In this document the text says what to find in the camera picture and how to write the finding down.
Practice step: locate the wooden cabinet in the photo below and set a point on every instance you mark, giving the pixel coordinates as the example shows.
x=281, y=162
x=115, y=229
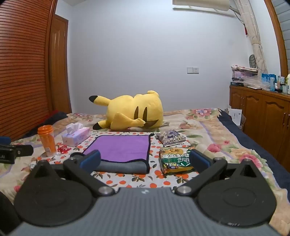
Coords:
x=260, y=113

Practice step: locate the white air conditioner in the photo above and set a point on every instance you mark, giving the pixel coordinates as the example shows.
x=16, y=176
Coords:
x=201, y=5

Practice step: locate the dark electric fan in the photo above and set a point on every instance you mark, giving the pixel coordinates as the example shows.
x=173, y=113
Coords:
x=252, y=61

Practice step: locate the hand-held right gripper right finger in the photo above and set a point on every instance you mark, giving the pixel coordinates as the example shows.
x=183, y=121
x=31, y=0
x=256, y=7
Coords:
x=199, y=160

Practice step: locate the cardboard box with papers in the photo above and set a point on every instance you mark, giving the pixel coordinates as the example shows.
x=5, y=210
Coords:
x=235, y=118

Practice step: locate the slatted wooden wardrobe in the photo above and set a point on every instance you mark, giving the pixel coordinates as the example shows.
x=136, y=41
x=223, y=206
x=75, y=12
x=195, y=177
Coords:
x=22, y=68

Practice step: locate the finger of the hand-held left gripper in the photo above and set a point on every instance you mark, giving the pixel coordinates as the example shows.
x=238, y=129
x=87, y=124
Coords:
x=21, y=150
x=4, y=140

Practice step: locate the red candy wrapper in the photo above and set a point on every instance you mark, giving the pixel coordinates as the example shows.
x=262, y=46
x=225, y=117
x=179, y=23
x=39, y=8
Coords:
x=63, y=149

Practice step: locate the patterned beige curtain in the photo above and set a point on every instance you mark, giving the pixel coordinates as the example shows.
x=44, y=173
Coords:
x=253, y=34

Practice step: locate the group of toiletry bottles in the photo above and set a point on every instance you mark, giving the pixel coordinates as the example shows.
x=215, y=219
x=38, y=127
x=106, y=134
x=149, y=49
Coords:
x=284, y=85

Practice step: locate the purple and grey towel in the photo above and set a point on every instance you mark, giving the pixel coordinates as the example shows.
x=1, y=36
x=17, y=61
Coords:
x=122, y=147

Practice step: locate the blue and white box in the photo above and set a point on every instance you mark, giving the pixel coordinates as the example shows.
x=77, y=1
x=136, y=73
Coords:
x=268, y=81

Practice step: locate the yellow plush toy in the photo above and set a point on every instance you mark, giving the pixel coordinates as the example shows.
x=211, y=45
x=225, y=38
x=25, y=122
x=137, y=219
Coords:
x=126, y=109

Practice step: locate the green instant noodle packet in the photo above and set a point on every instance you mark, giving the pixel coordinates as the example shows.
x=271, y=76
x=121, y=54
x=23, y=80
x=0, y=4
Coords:
x=174, y=161

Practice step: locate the orange plastic bottle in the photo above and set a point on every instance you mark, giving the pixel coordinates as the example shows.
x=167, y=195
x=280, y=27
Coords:
x=47, y=143

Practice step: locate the pale purple tissue box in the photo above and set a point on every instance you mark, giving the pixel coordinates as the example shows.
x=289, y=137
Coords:
x=77, y=137

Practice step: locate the wooden door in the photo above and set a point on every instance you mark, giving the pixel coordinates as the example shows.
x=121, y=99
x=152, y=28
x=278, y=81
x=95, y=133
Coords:
x=59, y=68

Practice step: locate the clutter on cabinet top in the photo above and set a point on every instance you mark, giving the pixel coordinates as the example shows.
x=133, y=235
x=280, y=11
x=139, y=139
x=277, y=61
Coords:
x=242, y=74

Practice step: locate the wooden window frame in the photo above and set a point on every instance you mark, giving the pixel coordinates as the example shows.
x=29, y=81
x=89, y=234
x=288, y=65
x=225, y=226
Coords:
x=277, y=29

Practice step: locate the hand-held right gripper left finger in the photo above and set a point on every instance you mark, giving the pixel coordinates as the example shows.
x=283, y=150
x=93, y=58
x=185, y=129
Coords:
x=91, y=159

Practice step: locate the dark blue bedsheet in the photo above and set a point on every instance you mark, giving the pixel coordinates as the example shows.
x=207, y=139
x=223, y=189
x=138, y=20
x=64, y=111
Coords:
x=260, y=147

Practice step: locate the grey purple snack packet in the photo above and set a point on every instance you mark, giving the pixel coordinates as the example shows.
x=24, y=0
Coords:
x=171, y=137

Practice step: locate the clear plastic bag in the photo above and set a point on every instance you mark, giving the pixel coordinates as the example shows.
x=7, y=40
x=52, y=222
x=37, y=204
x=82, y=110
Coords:
x=258, y=82

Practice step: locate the white orange-print cloth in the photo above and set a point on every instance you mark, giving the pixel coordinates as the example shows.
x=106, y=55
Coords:
x=126, y=181

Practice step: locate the white wall socket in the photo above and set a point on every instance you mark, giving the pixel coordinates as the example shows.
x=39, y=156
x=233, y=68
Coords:
x=192, y=70

